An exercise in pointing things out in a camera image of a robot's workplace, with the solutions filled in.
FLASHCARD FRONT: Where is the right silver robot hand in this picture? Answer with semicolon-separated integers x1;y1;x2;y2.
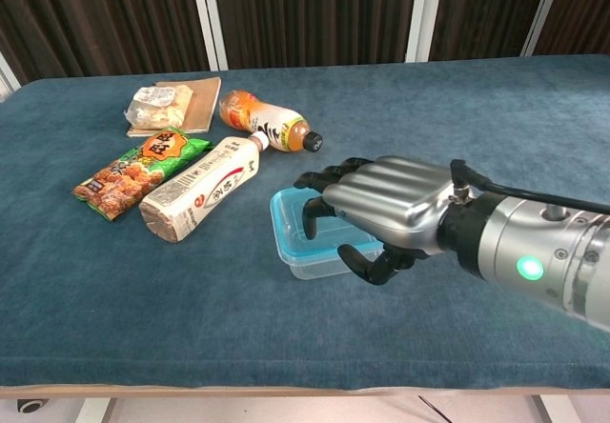
293;155;454;286

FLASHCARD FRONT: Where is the blue plastic container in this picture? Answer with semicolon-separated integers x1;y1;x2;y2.
269;186;385;259

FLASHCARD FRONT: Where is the clear plastic container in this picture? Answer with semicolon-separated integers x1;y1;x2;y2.
280;244;388;282

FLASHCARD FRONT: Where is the orange tea bottle black cap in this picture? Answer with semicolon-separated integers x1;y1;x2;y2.
218;90;325;153

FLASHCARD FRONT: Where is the white milk tea bottle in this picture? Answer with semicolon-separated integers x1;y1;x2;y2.
138;131;272;245

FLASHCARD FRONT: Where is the dark brown slatted panel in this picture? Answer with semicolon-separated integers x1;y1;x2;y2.
0;0;211;81
212;0;420;70
533;0;610;57
428;0;557;62

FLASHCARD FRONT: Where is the blue table cloth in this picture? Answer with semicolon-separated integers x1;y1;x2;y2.
0;53;610;389

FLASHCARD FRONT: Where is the brown spiral notebook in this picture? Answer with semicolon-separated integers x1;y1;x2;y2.
125;76;223;137

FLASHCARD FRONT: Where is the clear bag of white snacks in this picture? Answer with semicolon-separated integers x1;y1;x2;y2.
124;85;196;129

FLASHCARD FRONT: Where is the white table leg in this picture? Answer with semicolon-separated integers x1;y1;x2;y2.
74;396;118;423
526;395;557;423

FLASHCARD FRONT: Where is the green snack bag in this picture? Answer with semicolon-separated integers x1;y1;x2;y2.
72;126;214;223

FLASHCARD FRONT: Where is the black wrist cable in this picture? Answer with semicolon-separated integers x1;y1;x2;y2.
450;158;610;215

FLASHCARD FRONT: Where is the white partition post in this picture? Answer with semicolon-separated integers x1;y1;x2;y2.
188;0;229;71
520;0;568;57
404;0;447;63
0;51;21;104

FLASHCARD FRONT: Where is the thin black floor cable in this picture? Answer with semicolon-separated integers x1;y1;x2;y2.
417;395;455;423

